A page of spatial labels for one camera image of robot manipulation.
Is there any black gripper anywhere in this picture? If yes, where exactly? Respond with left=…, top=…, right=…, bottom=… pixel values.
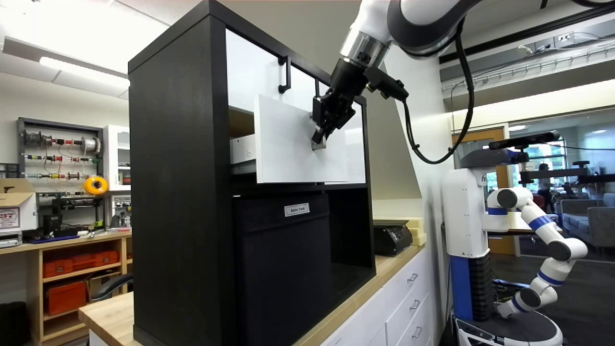
left=310, top=57, right=374, bottom=147

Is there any white drawer with silver handle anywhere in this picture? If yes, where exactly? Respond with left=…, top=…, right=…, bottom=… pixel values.
left=230, top=95, right=349, bottom=189

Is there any large white cabinet door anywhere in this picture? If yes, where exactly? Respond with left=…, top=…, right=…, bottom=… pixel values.
left=318, top=80, right=370, bottom=187

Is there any black cabinet door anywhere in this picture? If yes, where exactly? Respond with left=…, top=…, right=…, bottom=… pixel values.
left=233, top=191, right=333, bottom=346

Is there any white label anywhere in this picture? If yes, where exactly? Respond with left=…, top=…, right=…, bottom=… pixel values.
left=283, top=201, right=314, bottom=222

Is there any black device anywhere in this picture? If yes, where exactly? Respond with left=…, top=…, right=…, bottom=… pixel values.
left=372, top=220, right=416, bottom=260

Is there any white and blue mobile robot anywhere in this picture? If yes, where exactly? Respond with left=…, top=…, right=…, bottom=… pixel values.
left=441, top=131, right=593, bottom=346

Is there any white shelf unit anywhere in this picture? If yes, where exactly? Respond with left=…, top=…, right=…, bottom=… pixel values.
left=105, top=124, right=135, bottom=233

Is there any yellow roll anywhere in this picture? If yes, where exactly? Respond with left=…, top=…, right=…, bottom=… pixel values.
left=82, top=176, right=112, bottom=201

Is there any grey tool rack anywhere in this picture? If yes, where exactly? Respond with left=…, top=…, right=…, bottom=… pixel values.
left=16, top=116, right=109, bottom=235

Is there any wide red bin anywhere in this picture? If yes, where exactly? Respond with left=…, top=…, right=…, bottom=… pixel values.
left=43, top=249, right=124, bottom=279

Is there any wood-topped white counter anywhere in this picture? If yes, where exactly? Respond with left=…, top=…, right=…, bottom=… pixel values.
left=78, top=245, right=439, bottom=346

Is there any small red bin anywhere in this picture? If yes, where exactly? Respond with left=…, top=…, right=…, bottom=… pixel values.
left=43, top=279, right=91, bottom=318

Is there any cardboard box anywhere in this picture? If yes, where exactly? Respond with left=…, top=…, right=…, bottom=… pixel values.
left=0, top=178, right=41, bottom=251

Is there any wooden workbench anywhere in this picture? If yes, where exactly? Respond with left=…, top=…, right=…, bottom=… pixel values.
left=0, top=230, right=135, bottom=346

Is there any black drawer handle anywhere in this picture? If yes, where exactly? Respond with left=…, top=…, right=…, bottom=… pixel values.
left=276, top=55, right=295, bottom=97

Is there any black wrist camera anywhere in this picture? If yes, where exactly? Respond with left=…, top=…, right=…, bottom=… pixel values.
left=364, top=66, right=412, bottom=105

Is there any white drawer with black handle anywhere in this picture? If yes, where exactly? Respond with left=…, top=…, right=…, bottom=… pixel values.
left=226, top=28, right=335, bottom=116

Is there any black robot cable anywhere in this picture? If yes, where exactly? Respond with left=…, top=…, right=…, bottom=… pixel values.
left=399, top=18, right=479, bottom=168

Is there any black cabinet frame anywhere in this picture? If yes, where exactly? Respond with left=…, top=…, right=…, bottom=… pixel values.
left=128, top=0, right=380, bottom=346

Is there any black hose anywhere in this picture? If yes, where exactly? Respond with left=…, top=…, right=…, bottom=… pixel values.
left=87, top=274, right=135, bottom=303

